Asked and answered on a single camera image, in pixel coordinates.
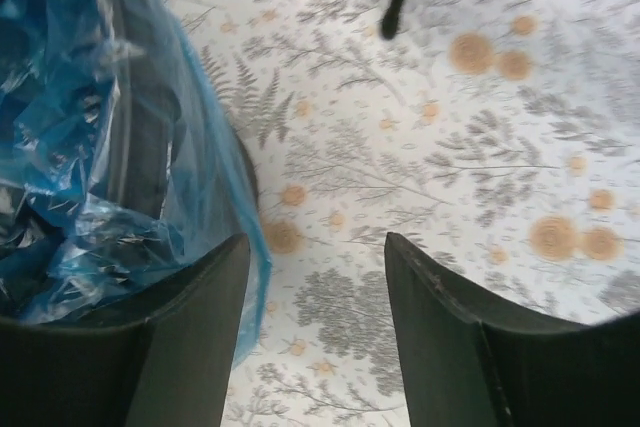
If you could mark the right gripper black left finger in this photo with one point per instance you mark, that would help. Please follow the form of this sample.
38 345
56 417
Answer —
158 358

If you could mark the floral patterned table mat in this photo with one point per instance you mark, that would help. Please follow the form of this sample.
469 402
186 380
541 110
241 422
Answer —
500 136

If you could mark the black ribbed trash bin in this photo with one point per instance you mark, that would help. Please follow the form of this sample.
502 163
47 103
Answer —
150 122

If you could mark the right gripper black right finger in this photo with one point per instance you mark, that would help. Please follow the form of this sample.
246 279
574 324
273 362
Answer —
469 357

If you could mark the blue trash bag roll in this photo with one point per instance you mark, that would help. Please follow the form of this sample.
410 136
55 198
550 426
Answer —
115 147

